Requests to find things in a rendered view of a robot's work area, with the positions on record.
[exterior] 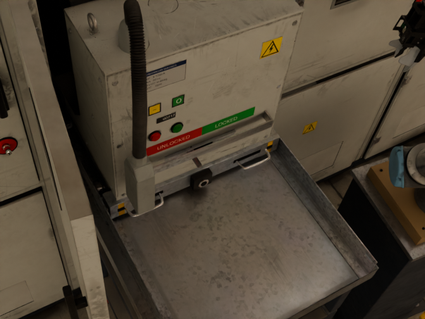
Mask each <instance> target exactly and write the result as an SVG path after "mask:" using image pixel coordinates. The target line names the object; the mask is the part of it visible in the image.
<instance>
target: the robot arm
mask: <svg viewBox="0 0 425 319"><path fill-rule="evenodd" d="M400 20H403V23H402V25H401V26H400V27H397V25H398V23H399V21H400ZM393 30H398V31H399V37H400V38H399V39H395V40H392V41H390V42H389V46H392V47H395V48H396V51H395V55H394V57H395V58H396V57H398V56H400V55H401V54H403V52H404V51H405V50H406V49H407V48H408V47H411V49H410V51H409V53H408V54H406V55H404V56H402V57H400V59H399V61H398V62H399V63H401V64H403V65H405V67H404V69H403V71H402V72H406V71H408V70H410V69H411V68H412V67H414V66H415V65H416V64H417V63H418V62H420V61H421V60H422V59H423V57H425V0H422V1H421V2H415V3H414V4H413V6H412V7H411V9H410V11H409V12H408V14H407V15H401V17H400V18H399V20H398V22H397V23H396V25H395V26H394V28H393ZM417 46H419V47H417ZM389 175H390V180H391V183H392V184H393V185H394V186H395V187H401V188H404V187H410V188H415V191H414V198H415V201H416V203H417V205H418V207H419V208H420V209H421V210H422V211H423V212H424V213H425V143H422V144H418V145H415V146H409V147H408V146H396V147H394V148H393V149H392V151H391V154H390V160H389Z"/></svg>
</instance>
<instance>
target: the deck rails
mask: <svg viewBox="0 0 425 319"><path fill-rule="evenodd" d="M274 131H275V130H274ZM276 133H277V132H276ZM279 137H280V136H279ZM74 152H75V158H76V161H77V164H78V168H79V170H80V174H81V177H82V179H83V181H84V182H85V185H86V186H87V188H88V190H89V192H90V195H91V196H92V199H93V200H94V202H95V204H96V206H97V208H98V210H99V212H100V214H101V216H102V217H103V219H104V221H105V223H106V225H107V227H108V229H109V231H110V233H111V235H112V236H113V239H114V241H115V243H116V245H117V247H118V249H119V250H120V252H121V254H122V256H123V258H124V260H125V262H126V264H127V266H128V268H129V269H130V271H131V273H132V275H133V277H134V279H135V281H136V283H137V285H138V287H139V289H140V291H141V293H142V295H143V297H144V299H145V301H146V303H147V304H148V306H149V308H150V310H151V312H152V314H153V316H154V318H155V319H173V317H172V315H171V313H170V311H169V309H168V307H167V305H166V303H165V302H164V300H163V298H162V296H161V294H160V293H159V291H158V289H157V287H156V285H155V283H154V281H153V279H152V277H151V276H150V274H149V272H148V270H147V268H146V267H145V265H144V262H143V261H142V259H141V257H140V255H139V253H138V251H137V250H136V248H135V246H134V244H133V242H132V240H131V238H130V236H129V235H128V233H127V231H126V229H125V227H124V225H123V224H122V222H121V220H120V218H119V216H117V217H115V218H113V219H112V218H111V216H110V214H109V213H108V211H107V209H106V207H105V205H104V203H103V198H102V197H100V195H99V193H98V191H97V190H96V188H95V186H94V184H93V182H92V181H95V180H99V179H98V177H97V175H96V173H95V171H94V169H93V167H92V165H91V164H90V162H89V160H88V159H85V160H83V161H81V159H80V157H79V155H78V154H77V152H76V150H75V149H74ZM269 153H270V156H271V158H270V160H271V161H272V163H273V164H274V166H275V167H276V168H277V169H278V171H279V172H280V173H281V175H282V176H283V178H284V179H285V180H286V181H287V183H288V184H289V186H290V187H291V188H292V190H293V191H294V193H296V195H297V196H298V198H299V199H300V200H301V201H302V203H303V204H304V206H305V207H306V208H307V210H308V211H309V213H310V214H311V215H312V216H313V218H314V219H315V221H317V223H318V224H319V226H320V227H321V228H322V230H323V231H324V233H325V234H326V235H327V236H328V238H329V239H330V241H331V242H332V243H333V245H334V246H335V247H336V248H337V250H338V251H339V253H340V254H341V255H342V256H343V258H344V259H345V261H346V262H347V263H348V265H349V266H350V267H351V269H352V270H353V271H354V273H355V274H356V275H357V276H358V278H359V279H360V278H362V277H365V276H366V275H368V274H370V273H371V271H372V269H373V268H374V267H375V265H376V263H377V261H376V260H375V258H374V257H373V255H372V254H371V253H370V252H369V250H368V249H367V248H366V246H365V245H364V244H363V243H362V241H361V240H360V239H359V238H358V236H357V235H356V234H355V232H354V231H353V230H352V229H351V227H350V226H349V225H348V223H347V222H346V221H345V220H344V218H343V217H342V216H341V214H340V213H339V212H338V211H337V209H336V208H335V207H334V206H333V204H332V203H331V201H330V200H329V199H328V198H327V197H326V195H325V194H324V192H323V191H322V190H321V189H320V188H319V186H318V185H317V183H315V181H314V180H313V178H312V177H311V176H310V175H309V174H308V172H307V171H306V169H305V168H304V167H303V166H302V164H301V163H300V162H299V160H298V159H297V158H296V157H295V155H294V154H293V153H292V152H291V150H290V149H289V148H288V146H287V145H286V144H285V143H284V141H283V140H282V139H281V137H280V139H279V142H278V146H277V148H276V150H274V151H271V152H269ZM365 254H367V255H368V256H369V257H370V259H371V260H372V261H373V262H372V263H371V262H370V261H369V259H368V258H367V256H366V255H365Z"/></svg>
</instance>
